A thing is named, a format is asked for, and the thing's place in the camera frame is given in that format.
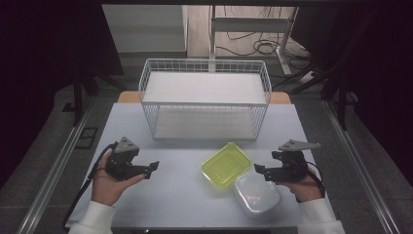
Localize black stand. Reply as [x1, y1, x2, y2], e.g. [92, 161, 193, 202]
[61, 69, 128, 128]
[272, 61, 358, 131]

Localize white wire shelf rack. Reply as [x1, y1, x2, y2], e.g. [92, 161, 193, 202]
[137, 58, 273, 141]

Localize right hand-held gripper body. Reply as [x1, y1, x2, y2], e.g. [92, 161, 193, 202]
[272, 139, 321, 182]

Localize black floor cables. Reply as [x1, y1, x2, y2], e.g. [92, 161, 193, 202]
[215, 6, 313, 71]

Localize metal floor rail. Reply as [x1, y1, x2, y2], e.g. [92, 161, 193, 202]
[16, 97, 95, 234]
[322, 99, 402, 234]

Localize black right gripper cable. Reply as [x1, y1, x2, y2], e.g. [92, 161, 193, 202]
[305, 160, 326, 204]

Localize white cabinet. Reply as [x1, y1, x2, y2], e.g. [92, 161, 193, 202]
[101, 4, 189, 59]

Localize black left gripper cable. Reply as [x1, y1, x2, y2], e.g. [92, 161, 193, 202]
[61, 141, 119, 232]

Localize white plastic container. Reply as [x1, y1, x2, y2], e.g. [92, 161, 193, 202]
[233, 171, 282, 218]

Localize white power strip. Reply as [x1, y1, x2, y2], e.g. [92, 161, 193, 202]
[298, 70, 316, 85]

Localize black floor bracket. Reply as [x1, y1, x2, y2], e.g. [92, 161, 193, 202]
[75, 126, 99, 150]

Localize green plastic container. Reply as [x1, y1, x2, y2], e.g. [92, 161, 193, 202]
[201, 141, 254, 189]

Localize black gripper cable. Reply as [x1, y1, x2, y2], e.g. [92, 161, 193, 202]
[61, 141, 119, 232]
[305, 160, 326, 204]

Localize person's right hand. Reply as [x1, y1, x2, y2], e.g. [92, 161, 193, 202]
[276, 163, 325, 204]

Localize dark curtain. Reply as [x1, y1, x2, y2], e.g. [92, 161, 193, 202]
[0, 0, 125, 189]
[290, 0, 413, 186]

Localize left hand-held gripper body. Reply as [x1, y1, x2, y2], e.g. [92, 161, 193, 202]
[105, 136, 140, 181]

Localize person's left hand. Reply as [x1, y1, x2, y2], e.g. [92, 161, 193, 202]
[92, 151, 146, 207]

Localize white metal desk frame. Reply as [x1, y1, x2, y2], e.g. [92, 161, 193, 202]
[208, 5, 300, 76]

